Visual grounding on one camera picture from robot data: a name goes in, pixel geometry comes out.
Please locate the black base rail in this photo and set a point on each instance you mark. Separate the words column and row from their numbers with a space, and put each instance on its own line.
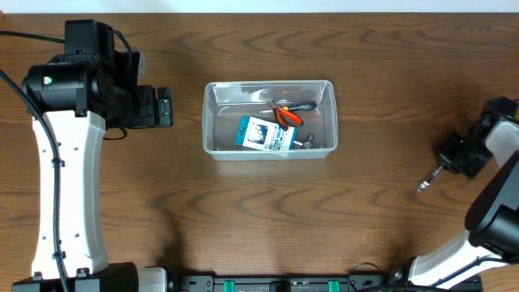
column 359, row 282

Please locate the black handled screwdriver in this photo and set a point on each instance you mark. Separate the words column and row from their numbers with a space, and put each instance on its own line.
column 304, row 106

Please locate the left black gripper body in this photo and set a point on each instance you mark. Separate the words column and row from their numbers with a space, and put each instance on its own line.
column 140, row 115

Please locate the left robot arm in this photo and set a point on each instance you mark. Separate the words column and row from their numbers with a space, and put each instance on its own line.
column 74, row 99

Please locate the small claw hammer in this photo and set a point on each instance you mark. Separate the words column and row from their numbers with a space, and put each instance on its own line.
column 307, row 144

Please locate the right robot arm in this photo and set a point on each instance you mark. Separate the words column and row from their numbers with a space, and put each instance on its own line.
column 490, row 237

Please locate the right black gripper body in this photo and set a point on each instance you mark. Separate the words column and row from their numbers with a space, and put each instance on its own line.
column 468, row 156

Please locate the clear plastic container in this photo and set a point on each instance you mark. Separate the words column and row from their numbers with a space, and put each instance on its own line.
column 225, row 103

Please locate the silver wrench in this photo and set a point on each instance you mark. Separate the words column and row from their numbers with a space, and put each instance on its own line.
column 429, row 179

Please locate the red handled pliers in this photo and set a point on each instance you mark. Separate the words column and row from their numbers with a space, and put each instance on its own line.
column 281, row 114

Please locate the blue white screwdriver set box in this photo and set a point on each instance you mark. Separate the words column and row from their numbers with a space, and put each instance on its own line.
column 259, row 134

